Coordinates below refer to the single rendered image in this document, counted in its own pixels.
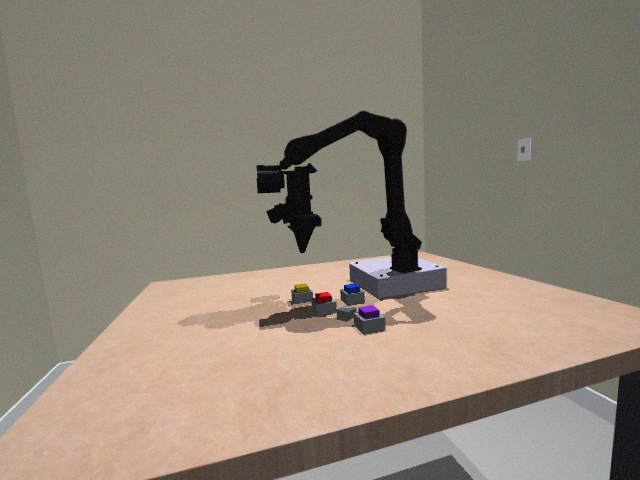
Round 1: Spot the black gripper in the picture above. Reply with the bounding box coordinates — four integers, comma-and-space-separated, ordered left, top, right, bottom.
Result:
283, 191, 322, 253

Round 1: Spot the yellow button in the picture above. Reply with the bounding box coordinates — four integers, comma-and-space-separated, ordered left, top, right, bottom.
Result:
291, 283, 313, 304

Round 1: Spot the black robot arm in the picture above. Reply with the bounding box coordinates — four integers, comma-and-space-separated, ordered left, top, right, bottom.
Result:
257, 110, 422, 273

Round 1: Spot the purple button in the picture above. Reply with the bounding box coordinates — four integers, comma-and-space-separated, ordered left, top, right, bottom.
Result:
354, 305, 386, 333

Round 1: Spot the blue button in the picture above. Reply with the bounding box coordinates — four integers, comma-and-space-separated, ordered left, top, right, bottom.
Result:
340, 284, 365, 304

